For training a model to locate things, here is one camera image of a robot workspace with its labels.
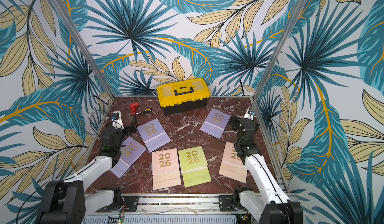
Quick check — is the yellow black screwdriver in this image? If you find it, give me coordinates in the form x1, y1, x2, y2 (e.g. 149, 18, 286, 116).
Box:
135, 108, 152, 115

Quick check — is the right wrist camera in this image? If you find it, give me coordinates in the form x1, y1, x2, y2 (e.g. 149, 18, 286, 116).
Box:
243, 107, 256, 121

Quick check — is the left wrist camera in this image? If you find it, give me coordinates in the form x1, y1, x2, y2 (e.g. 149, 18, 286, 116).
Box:
111, 111, 124, 129

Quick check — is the red clamp tool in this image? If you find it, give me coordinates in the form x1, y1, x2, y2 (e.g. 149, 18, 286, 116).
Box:
130, 102, 139, 115

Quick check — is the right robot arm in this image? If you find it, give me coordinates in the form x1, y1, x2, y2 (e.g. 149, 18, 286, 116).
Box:
233, 114, 304, 224

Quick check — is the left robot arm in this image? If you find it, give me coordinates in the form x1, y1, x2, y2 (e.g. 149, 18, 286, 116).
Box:
36, 117, 138, 224

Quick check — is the purple calendar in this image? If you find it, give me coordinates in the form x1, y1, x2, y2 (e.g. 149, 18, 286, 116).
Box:
138, 119, 171, 153
200, 109, 231, 139
110, 137, 146, 178

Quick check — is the purple calendar front left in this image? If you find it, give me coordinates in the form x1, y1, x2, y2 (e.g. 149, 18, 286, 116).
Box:
110, 137, 146, 178

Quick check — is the yellow black toolbox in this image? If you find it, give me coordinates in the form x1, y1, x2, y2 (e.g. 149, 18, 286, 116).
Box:
157, 78, 211, 116

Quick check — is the purple calendar back right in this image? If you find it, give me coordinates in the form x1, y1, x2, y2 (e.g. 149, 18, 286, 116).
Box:
200, 109, 231, 139

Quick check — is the aluminium front rail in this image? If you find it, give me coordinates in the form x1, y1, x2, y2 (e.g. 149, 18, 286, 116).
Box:
83, 193, 301, 224

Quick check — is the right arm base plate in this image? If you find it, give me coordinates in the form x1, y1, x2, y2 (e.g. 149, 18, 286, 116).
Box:
219, 194, 246, 212

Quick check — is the pink calendar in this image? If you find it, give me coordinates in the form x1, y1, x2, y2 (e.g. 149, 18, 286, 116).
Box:
219, 142, 248, 183
152, 148, 181, 190

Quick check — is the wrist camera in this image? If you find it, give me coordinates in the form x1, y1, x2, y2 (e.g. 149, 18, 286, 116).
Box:
243, 107, 256, 121
111, 111, 124, 129

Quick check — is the purple calendar back left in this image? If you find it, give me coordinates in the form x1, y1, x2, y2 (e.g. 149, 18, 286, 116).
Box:
138, 119, 171, 153

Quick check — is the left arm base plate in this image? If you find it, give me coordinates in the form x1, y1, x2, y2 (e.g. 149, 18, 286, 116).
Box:
96, 196, 139, 213

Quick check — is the green calendar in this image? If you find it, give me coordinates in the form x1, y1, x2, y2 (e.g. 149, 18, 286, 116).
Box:
178, 146, 211, 188

